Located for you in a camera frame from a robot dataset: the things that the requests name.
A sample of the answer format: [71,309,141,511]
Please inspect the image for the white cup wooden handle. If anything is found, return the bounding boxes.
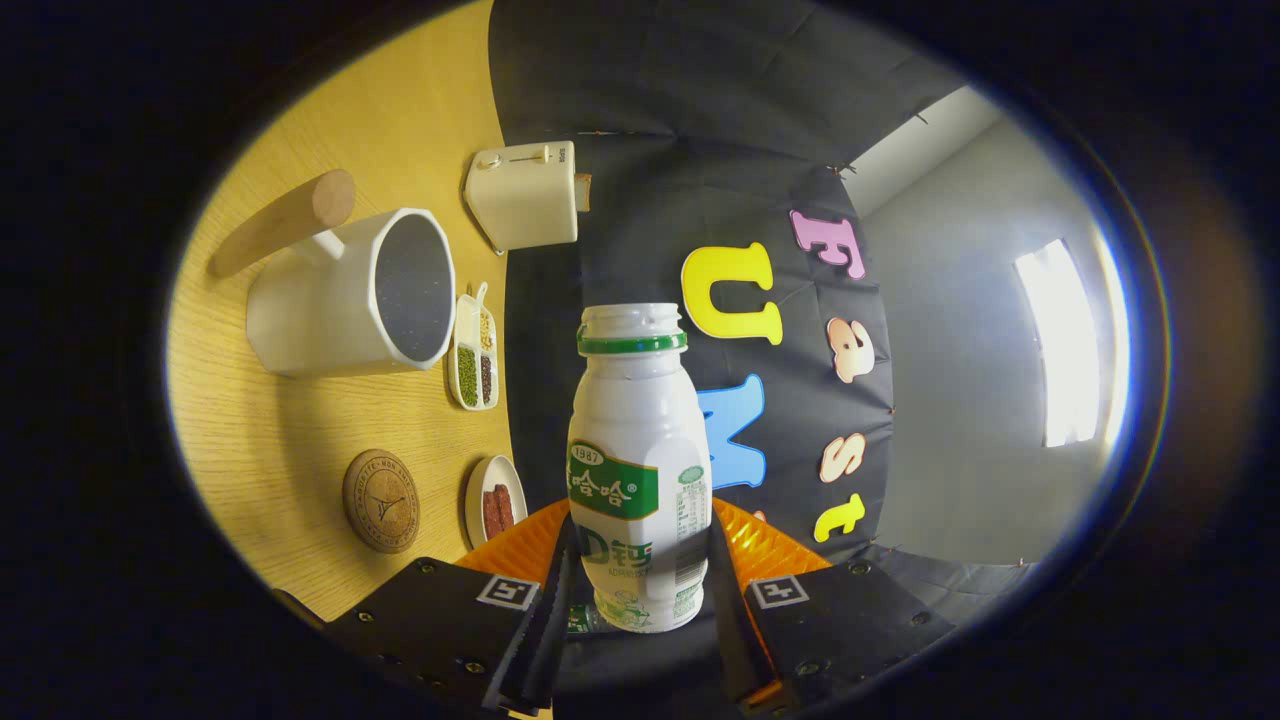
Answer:
[207,169,457,379]

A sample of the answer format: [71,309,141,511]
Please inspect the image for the black backdrop cloth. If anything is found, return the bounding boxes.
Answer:
[487,0,1041,701]

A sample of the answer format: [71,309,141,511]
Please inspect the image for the white round plate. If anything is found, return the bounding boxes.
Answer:
[464,455,529,549]

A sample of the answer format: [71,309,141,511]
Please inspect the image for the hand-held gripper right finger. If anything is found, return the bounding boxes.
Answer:
[705,497,956,716]

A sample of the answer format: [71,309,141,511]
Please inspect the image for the white juice bottle green label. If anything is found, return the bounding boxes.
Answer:
[566,303,713,634]

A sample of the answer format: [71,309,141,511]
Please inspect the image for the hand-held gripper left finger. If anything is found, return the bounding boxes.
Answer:
[325,500,581,719]

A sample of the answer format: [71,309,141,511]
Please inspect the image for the round cork coaster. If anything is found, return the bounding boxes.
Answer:
[342,449,422,555]

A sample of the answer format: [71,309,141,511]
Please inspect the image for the wooden table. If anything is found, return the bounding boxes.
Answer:
[165,0,516,621]

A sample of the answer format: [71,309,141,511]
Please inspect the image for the white divided bean dish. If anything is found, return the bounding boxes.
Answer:
[447,282,500,412]

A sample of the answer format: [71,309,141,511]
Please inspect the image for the bright ceiling light panel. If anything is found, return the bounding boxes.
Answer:
[1013,238,1101,448]

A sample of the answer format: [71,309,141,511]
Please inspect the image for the cream toaster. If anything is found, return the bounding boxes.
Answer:
[463,141,581,255]

